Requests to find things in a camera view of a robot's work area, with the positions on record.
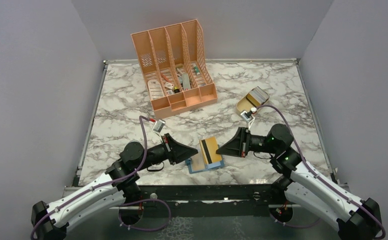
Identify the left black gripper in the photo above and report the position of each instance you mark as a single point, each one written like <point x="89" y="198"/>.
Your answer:
<point x="179" y="152"/>

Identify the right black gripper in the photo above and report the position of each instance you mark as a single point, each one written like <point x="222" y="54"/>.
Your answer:
<point x="239" y="145"/>

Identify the blue card holder wallet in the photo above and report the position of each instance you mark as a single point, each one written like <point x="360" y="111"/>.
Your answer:
<point x="208" y="166"/>

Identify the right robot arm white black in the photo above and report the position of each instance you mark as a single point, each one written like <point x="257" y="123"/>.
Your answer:
<point x="352" y="217"/>

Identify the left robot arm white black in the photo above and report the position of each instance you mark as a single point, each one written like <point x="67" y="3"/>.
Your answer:
<point x="116" y="185"/>

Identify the beige oval card tray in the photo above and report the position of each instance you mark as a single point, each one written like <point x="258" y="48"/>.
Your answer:
<point x="242" y="105"/>

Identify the stack of credit cards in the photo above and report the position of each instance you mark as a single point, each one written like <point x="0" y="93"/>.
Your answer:
<point x="257" y="96"/>

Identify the orange plastic desk organizer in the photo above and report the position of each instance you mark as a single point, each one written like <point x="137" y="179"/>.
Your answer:
<point x="164" y="54"/>

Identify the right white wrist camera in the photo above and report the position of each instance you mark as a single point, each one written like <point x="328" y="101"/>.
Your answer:
<point x="248" y="116"/>

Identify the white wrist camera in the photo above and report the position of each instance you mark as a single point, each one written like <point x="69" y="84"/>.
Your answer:
<point x="248" y="116"/>
<point x="158" y="126"/>

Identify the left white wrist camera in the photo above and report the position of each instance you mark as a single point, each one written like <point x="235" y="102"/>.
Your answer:
<point x="158" y="126"/>

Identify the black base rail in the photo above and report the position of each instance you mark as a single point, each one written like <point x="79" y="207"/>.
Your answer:
<point x="208" y="201"/>

